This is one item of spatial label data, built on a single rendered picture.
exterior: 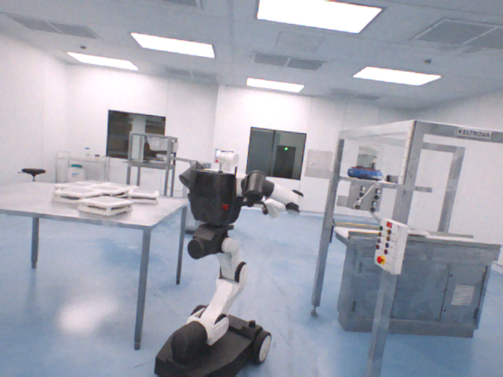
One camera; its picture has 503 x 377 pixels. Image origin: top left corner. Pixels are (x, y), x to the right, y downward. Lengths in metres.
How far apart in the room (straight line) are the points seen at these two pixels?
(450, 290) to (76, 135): 7.71
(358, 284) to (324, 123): 5.63
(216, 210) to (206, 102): 6.15
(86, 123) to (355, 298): 7.11
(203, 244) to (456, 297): 2.31
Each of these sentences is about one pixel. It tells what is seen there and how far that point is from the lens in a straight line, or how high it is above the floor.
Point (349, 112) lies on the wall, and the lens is 8.11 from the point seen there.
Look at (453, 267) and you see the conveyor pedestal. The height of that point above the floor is 0.62.
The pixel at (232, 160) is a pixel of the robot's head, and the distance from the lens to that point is 1.77.
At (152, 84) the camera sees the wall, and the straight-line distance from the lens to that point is 7.96.
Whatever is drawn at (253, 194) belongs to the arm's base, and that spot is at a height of 1.15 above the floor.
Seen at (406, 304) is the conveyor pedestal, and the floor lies 0.27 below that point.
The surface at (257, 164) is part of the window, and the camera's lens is 7.59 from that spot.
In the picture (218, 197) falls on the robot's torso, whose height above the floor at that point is 1.12.
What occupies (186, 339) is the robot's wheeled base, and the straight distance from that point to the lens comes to 1.89.
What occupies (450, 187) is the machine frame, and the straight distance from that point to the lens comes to 3.28.
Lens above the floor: 1.37
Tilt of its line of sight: 7 degrees down
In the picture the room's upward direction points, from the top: 7 degrees clockwise
